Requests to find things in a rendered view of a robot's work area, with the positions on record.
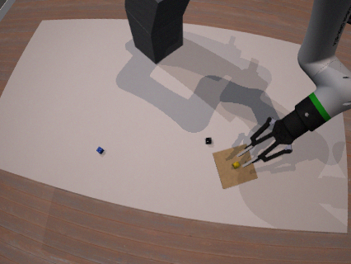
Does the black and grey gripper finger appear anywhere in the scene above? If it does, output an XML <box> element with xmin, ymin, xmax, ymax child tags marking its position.
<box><xmin>242</xmin><ymin>135</ymin><xmax>293</xmax><ymax>167</ymax></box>
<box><xmin>237</xmin><ymin>117</ymin><xmax>281</xmax><ymax>157</ymax></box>

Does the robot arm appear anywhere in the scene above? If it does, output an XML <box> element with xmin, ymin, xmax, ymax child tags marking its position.
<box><xmin>295</xmin><ymin>0</ymin><xmax>351</xmax><ymax>132</ymax></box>

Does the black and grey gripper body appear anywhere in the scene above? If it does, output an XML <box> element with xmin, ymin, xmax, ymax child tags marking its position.
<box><xmin>272</xmin><ymin>110</ymin><xmax>309</xmax><ymax>145</ymax></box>

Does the yellow die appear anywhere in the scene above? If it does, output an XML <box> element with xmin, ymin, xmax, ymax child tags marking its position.
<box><xmin>232</xmin><ymin>162</ymin><xmax>240</xmax><ymax>169</ymax></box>

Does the tan square mat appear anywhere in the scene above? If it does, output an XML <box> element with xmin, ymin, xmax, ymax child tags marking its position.
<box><xmin>213</xmin><ymin>144</ymin><xmax>258</xmax><ymax>189</ymax></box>

